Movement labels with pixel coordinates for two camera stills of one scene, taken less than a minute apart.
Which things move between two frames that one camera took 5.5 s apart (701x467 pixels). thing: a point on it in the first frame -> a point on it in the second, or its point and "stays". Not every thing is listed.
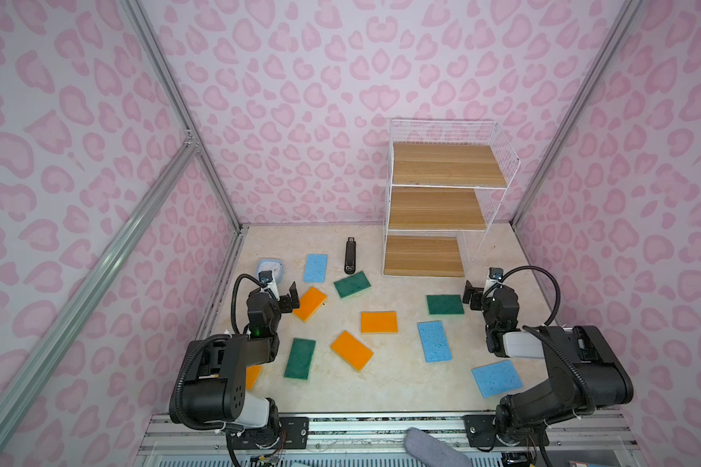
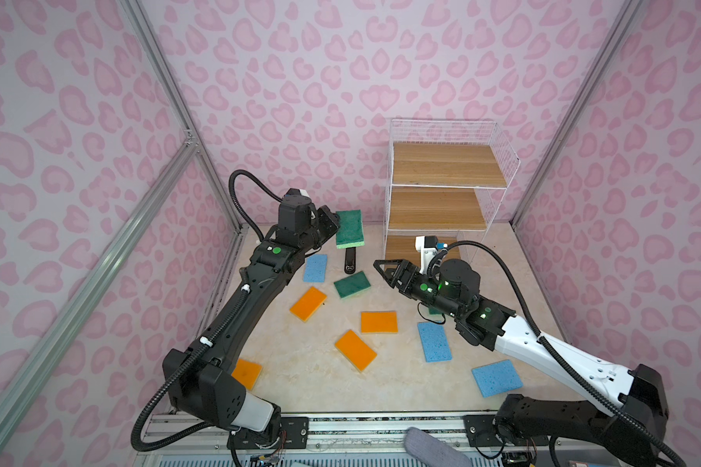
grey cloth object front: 427,450 stays
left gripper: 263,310 -> 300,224
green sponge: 300,358 -> 350,232
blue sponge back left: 315,268 stays
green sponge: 351,285 stays
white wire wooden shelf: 446,179 stays
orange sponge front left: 252,375 stays
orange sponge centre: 379,322 stays
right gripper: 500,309 -> 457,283
